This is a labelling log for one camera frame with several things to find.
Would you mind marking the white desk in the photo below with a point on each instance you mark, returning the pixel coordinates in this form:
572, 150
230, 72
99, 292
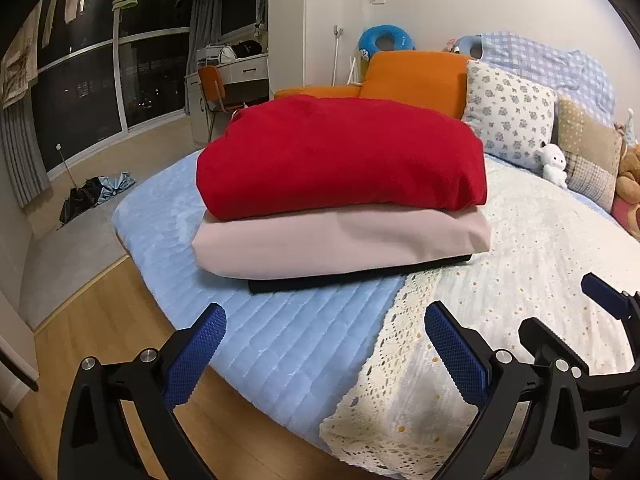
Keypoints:
245, 70

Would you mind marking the black bag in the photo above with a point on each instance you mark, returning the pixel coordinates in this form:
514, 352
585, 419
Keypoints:
248, 49

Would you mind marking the pink bear plush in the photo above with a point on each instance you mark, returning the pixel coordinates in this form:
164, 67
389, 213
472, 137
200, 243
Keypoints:
631, 217

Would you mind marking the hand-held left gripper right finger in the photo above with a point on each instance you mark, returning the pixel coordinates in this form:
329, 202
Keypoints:
455, 355

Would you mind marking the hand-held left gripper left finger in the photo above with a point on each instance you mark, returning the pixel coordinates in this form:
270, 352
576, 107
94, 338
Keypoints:
195, 350

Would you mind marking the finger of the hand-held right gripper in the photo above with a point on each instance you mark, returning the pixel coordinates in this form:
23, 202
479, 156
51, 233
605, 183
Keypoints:
545, 340
607, 295

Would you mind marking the white pole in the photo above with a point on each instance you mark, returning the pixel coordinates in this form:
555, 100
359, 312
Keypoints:
337, 55

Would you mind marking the grey rug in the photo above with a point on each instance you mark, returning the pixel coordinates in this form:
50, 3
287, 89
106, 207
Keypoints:
75, 260

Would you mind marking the cream lace blanket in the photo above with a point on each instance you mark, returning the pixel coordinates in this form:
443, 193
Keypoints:
525, 260

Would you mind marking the blue party hat plush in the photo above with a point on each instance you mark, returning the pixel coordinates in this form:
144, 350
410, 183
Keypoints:
629, 132

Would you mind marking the blue checked blanket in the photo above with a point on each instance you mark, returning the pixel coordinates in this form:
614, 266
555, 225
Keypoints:
550, 65

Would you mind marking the grey curtain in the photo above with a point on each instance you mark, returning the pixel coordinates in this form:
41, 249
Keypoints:
205, 25

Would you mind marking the white plush toy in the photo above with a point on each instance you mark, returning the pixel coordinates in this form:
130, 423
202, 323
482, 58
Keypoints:
552, 165

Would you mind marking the brown teddy bear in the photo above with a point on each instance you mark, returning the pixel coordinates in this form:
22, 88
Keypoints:
631, 170

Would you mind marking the red sweater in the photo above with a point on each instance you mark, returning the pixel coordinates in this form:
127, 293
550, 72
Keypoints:
340, 160

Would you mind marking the black folded garment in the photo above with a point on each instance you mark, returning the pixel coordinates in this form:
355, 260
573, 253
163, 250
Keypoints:
300, 285

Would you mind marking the pink folded garment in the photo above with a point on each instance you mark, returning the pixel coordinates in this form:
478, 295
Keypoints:
325, 245

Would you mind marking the orange chair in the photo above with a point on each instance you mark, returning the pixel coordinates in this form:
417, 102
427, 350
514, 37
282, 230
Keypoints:
212, 80

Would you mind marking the floral pillow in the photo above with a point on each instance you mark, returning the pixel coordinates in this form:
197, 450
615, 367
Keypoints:
510, 110

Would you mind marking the beige patchwork pillow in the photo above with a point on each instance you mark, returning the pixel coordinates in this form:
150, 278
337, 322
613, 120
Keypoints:
585, 160

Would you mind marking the black umbrella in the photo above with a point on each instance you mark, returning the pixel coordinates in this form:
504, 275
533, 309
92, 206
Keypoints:
80, 202

